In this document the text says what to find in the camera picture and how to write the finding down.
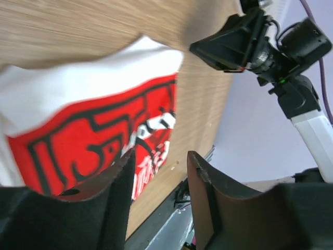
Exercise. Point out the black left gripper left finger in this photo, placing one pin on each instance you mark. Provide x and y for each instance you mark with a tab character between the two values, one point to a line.
92	215

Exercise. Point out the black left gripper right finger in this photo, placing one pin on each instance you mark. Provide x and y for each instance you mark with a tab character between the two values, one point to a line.
230	215

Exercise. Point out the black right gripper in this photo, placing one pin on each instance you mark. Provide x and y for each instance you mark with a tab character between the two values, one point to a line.
254	42

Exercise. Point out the white printed t-shirt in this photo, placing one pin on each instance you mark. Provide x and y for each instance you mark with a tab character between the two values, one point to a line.
63	125

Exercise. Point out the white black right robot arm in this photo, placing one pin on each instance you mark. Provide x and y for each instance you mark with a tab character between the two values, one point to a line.
299	102

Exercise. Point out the aluminium frame rail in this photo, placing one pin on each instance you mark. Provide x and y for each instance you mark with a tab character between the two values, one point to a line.
162	217

